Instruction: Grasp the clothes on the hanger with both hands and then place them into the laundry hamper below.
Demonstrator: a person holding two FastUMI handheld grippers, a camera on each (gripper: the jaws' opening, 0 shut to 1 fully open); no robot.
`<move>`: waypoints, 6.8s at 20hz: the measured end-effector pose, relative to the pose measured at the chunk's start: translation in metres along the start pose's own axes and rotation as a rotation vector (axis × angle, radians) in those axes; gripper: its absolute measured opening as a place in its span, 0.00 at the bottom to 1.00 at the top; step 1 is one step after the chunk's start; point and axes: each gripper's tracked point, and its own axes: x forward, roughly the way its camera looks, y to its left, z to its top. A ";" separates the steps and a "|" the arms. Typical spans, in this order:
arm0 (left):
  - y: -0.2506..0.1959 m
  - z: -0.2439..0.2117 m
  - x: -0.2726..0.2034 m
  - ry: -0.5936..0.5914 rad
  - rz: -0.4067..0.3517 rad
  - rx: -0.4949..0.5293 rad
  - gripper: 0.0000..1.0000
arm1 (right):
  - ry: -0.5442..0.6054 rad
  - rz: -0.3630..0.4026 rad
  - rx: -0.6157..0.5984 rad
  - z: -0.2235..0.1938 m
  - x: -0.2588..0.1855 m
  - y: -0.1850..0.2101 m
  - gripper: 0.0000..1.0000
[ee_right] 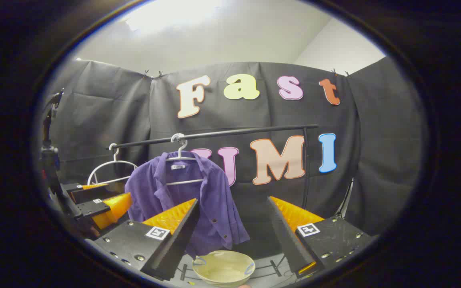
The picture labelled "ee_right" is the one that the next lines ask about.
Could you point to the white clothes hanger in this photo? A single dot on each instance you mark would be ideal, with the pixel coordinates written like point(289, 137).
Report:
point(184, 182)
point(115, 161)

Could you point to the cream laundry hamper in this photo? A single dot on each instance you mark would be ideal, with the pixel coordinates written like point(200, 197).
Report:
point(224, 268)

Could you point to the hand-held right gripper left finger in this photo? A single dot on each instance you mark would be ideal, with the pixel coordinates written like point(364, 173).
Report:
point(180, 240)

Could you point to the purple button shirt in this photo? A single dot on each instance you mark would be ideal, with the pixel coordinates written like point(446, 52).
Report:
point(218, 208)

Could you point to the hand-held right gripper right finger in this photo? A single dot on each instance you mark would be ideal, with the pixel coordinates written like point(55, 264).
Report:
point(288, 236)

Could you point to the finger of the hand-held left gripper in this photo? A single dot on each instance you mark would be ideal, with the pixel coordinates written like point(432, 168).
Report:
point(80, 194)
point(114, 206)

